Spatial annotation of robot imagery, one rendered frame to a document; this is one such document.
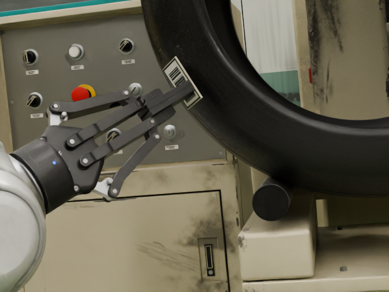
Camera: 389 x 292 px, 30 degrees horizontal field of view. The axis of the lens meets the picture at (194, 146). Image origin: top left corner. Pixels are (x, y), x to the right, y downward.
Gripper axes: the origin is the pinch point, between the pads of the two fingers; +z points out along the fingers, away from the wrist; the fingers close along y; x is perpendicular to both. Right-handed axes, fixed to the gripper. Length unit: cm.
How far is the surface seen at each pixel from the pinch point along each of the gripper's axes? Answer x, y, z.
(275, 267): -1.9, 23.9, 0.5
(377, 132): 12.0, 17.2, 13.5
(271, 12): -668, -126, 630
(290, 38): -670, -82, 633
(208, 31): 5.8, -3.8, 6.7
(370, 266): 0.1, 31.1, 10.7
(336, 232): -20.4, 29.1, 24.7
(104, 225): -77, 6, 16
